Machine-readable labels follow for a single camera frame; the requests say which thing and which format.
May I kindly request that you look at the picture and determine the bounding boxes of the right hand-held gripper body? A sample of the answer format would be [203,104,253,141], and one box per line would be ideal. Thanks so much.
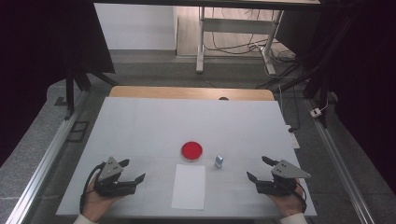
[255,160,312,197]

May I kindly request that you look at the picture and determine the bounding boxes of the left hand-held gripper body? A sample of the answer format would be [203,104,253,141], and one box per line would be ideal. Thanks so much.
[92,157,138,198]

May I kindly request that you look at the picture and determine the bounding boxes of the white paper sheet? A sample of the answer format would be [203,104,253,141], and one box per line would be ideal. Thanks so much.
[171,163,206,211]

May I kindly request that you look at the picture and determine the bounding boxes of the red round ink pad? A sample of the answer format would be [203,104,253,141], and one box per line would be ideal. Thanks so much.
[180,141,204,162]

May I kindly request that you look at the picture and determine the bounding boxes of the person's right hand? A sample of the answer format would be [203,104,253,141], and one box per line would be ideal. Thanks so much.
[269,181,307,217]

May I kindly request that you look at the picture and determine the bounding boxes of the person's left hand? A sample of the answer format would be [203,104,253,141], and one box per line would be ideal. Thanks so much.
[81,178,125,223]

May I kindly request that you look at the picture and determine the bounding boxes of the black metal stand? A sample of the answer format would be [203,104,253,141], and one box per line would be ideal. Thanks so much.
[63,55,120,121]

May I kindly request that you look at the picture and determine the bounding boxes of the black curtain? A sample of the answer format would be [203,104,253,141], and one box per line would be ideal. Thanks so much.
[0,0,117,167]
[275,0,396,195]

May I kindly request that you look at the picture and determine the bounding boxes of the white panel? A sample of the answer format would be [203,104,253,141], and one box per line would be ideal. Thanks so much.
[93,3,177,51]

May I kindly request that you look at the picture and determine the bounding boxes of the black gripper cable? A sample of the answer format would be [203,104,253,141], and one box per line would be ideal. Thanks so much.
[78,161,106,214]
[290,181,308,214]

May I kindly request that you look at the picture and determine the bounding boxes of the black rectangular frame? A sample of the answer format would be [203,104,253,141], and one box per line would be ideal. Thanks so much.
[65,119,91,144]

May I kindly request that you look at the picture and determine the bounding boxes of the aluminium rail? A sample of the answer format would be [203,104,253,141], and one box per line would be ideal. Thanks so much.
[305,98,376,224]
[5,91,90,224]

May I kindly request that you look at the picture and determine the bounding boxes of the black cable tangle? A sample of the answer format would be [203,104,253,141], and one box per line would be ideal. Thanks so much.
[204,7,283,56]

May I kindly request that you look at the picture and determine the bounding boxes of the white metal desk frame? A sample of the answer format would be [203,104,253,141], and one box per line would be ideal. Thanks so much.
[195,6,285,77]

